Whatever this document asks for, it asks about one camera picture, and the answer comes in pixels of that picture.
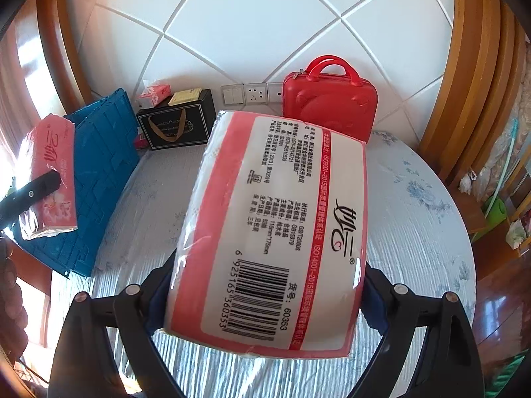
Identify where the person's left hand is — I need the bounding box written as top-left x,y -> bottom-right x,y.
0,236 -> 26,361

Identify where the large pink white tissue pack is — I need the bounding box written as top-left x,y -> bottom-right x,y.
164,110 -> 368,360

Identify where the white wall switch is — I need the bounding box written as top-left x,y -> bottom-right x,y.
221,85 -> 246,106

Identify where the wooden padded headboard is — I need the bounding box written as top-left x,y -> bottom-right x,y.
37,0 -> 528,183

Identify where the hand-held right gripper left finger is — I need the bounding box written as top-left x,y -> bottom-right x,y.
49,253 -> 186,398

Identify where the yellow flat box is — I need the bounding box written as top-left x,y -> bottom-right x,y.
168,88 -> 203,107

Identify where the red hard case with handles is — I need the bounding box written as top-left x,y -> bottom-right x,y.
282,55 -> 378,144

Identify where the black gift box gold handle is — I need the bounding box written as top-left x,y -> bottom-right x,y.
136,89 -> 217,151

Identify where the wooden nightstand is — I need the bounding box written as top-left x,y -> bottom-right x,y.
450,166 -> 490,242

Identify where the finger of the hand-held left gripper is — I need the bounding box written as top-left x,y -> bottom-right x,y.
0,172 -> 62,231

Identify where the pink floral tissue pack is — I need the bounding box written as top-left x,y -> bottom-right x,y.
14,114 -> 79,242

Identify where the small pink tissue pack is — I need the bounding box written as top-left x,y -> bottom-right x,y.
138,80 -> 173,108

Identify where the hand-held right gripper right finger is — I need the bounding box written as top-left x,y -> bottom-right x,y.
343,257 -> 487,398

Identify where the blue plastic folding crate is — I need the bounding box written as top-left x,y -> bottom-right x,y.
19,88 -> 142,278

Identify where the green plastic item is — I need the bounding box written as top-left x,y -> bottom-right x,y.
482,199 -> 509,238

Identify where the teal hose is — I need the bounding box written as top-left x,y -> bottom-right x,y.
489,118 -> 520,214

